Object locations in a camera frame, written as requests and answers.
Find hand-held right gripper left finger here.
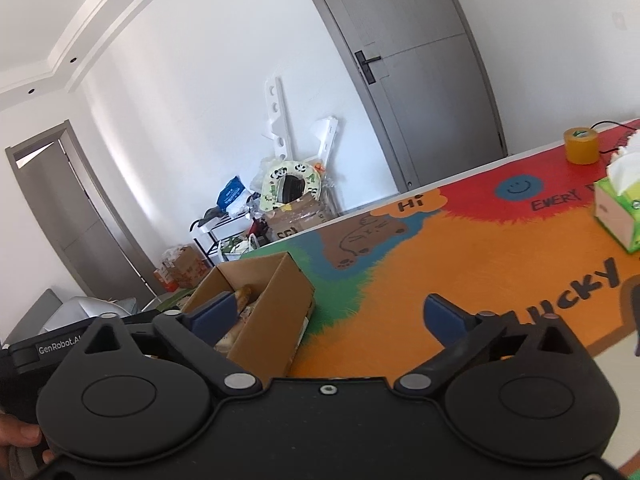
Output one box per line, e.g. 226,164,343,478
47,290,264,396

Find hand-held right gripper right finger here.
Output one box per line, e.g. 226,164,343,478
394,293,596,396

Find long white bread packet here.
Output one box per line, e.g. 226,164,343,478
214,284,264,354

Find person's left hand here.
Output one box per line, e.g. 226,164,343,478
0,412,56,480

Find orange printed carton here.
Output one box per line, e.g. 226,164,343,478
153,244,211,291

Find colourful printed cartoon mat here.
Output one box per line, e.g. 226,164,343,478
239,118,640,377

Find grey sofa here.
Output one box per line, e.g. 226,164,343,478
0,287,139,347

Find white plastic bag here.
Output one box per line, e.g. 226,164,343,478
218,237,259,264

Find black shoe rack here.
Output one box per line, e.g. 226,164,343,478
189,207,261,266

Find blue white bag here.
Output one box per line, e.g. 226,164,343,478
217,175,249,210

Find taped brown cardboard box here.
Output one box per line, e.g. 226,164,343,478
262,194,331,244

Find open grey door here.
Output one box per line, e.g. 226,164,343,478
4,119,156,302

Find green tissue box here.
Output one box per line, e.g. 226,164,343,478
593,132,640,254

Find white perforated boards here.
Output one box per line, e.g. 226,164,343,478
262,75,291,162

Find short white foam board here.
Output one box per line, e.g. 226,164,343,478
308,115,344,162

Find brown packing tape roll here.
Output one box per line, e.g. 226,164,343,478
563,127,600,165

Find grey room door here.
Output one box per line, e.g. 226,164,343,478
292,0,509,194

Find panda print toilet seat ring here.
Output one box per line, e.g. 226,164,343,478
259,158,325,214

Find black cable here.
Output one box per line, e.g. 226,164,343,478
589,119,640,157

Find black door handle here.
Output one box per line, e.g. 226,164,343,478
353,49,384,85

